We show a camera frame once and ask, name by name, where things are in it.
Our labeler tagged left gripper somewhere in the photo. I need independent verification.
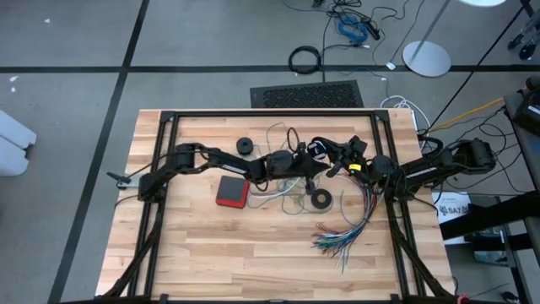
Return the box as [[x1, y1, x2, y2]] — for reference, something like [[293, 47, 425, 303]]
[[265, 149, 332, 196]]

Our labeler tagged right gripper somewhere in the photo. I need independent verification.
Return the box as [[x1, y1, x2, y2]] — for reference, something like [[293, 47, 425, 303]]
[[312, 136, 383, 181]]

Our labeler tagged white cord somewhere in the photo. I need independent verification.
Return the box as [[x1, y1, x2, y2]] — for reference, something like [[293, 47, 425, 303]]
[[247, 121, 328, 201]]

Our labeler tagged black flat reel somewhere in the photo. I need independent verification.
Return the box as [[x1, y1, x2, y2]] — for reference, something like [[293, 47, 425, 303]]
[[310, 187, 333, 210]]

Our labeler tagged black perforated computer case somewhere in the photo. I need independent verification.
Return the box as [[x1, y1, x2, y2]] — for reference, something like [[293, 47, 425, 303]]
[[249, 79, 365, 110]]

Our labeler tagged red box with black base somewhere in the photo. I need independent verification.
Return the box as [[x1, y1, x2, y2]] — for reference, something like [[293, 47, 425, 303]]
[[215, 175, 251, 209]]

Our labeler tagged white printed sign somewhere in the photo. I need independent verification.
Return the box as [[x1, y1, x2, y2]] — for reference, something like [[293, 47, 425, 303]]
[[431, 191, 472, 247]]

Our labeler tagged grey lamp stand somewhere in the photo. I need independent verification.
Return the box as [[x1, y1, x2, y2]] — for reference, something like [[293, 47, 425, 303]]
[[401, 0, 453, 79]]

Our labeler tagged black metal stand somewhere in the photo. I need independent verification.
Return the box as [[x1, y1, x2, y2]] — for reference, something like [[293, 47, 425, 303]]
[[438, 189, 540, 255]]

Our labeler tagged white bulky object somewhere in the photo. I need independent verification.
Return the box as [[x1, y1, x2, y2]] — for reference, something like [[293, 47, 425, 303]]
[[0, 109, 38, 178]]

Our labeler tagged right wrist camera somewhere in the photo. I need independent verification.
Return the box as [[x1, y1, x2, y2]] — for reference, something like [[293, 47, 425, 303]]
[[347, 135, 369, 155]]

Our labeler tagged bundle of coloured wires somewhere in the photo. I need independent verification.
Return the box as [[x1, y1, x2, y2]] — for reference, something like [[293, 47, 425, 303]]
[[310, 172, 381, 274]]

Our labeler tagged green cable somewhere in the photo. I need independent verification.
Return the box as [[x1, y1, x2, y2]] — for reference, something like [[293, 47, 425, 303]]
[[100, 109, 457, 304]]

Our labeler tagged white floor cable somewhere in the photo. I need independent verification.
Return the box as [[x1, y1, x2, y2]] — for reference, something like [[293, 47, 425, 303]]
[[379, 95, 432, 141]]

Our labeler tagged coiled black floor cable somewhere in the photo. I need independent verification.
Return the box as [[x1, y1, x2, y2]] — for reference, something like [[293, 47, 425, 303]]
[[288, 44, 324, 77]]

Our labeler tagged coiled blue floor cable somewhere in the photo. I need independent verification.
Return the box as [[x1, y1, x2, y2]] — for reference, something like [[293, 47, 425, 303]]
[[337, 14, 370, 44]]

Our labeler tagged yellow cable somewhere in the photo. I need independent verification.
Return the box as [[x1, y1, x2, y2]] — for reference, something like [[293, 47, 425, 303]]
[[429, 97, 505, 133]]

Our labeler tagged grey clamp with black handle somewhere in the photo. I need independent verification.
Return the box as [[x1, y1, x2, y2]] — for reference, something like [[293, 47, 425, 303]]
[[105, 170, 141, 189]]

